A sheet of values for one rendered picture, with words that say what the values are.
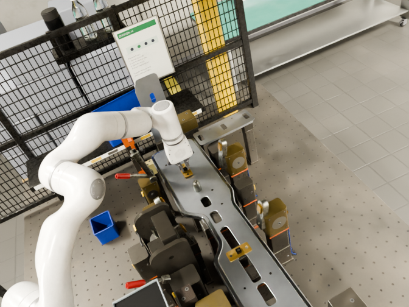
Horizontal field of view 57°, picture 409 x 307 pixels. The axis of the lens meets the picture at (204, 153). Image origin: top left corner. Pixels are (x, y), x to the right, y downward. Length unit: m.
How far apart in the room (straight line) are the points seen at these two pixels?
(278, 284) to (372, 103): 2.46
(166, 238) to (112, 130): 0.36
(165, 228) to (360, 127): 2.30
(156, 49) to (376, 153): 1.83
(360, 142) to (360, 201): 1.33
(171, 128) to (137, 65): 0.59
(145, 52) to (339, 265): 1.27
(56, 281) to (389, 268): 1.17
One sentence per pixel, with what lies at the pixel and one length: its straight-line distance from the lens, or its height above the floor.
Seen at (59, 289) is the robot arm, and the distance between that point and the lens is 1.17.
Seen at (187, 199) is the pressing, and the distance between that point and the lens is 1.48.
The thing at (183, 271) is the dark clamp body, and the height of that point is 1.08.
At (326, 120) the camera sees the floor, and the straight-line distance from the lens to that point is 3.28.
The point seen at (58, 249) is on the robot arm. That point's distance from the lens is 1.14.
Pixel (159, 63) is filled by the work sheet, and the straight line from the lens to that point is 1.93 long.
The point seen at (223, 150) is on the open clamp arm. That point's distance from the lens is 1.51.
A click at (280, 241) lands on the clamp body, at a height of 0.86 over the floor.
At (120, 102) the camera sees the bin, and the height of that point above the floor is 1.13.
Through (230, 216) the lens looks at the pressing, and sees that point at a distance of 1.39.
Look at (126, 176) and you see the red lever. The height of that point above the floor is 1.13.
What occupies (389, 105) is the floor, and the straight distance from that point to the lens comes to 3.45.
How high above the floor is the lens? 2.10
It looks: 42 degrees down
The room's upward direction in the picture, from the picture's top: 17 degrees counter-clockwise
